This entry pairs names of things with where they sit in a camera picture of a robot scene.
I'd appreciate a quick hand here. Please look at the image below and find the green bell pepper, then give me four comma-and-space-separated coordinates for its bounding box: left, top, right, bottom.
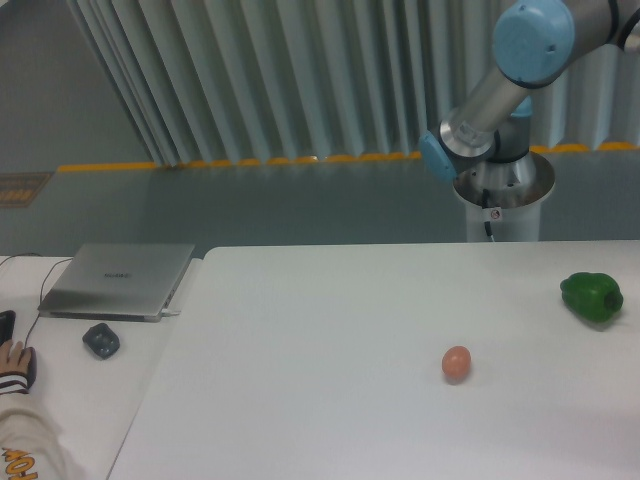
560, 272, 624, 324

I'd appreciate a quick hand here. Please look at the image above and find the black phone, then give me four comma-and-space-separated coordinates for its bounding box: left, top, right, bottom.
0, 310, 16, 344

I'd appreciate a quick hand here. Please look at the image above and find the black computer mouse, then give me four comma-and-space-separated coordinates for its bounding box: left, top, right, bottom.
25, 347, 37, 389

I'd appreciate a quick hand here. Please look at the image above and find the white usb plug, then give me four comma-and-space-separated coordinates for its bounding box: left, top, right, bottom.
160, 309, 181, 317

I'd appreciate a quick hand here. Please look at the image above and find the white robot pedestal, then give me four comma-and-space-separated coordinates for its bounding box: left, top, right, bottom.
453, 153, 556, 242

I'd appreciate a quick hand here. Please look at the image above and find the brown egg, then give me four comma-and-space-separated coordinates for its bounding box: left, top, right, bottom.
441, 346, 472, 383

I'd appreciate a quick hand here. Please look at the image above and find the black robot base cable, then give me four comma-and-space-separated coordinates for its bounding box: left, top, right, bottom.
481, 188, 497, 244

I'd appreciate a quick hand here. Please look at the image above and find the dark grey earbud case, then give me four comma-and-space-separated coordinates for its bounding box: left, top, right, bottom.
82, 323, 121, 360

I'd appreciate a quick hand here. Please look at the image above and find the person's right hand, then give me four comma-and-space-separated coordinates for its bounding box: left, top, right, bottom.
0, 340, 32, 376

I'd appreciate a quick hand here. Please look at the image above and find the silver closed laptop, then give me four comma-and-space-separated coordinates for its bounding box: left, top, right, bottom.
38, 243, 195, 322

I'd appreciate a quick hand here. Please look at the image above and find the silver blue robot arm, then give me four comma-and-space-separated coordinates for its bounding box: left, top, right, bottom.
419, 1, 639, 182

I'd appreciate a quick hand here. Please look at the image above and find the cream sleeved forearm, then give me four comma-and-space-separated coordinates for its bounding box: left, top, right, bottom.
1, 369, 74, 479

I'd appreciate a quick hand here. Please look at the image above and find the black mouse cable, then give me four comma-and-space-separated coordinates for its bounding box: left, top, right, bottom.
0, 253, 75, 351

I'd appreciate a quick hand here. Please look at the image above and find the folded grey partition screen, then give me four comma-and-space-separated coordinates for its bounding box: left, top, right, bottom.
67, 0, 640, 169

